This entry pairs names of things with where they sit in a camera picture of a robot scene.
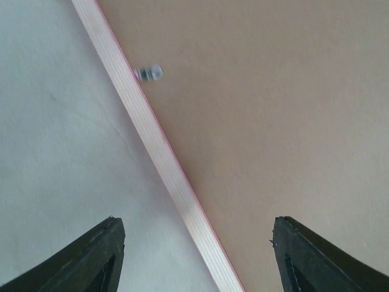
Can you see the brown cardboard backing board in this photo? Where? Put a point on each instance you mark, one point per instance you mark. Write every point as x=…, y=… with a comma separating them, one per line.
x=273, y=108

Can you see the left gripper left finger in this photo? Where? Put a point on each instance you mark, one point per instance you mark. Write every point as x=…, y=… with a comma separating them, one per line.
x=93, y=262

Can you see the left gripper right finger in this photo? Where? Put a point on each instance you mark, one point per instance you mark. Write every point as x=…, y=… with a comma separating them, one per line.
x=308, y=262

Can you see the pink wooden picture frame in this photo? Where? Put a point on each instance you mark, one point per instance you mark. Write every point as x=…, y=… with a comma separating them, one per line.
x=157, y=146

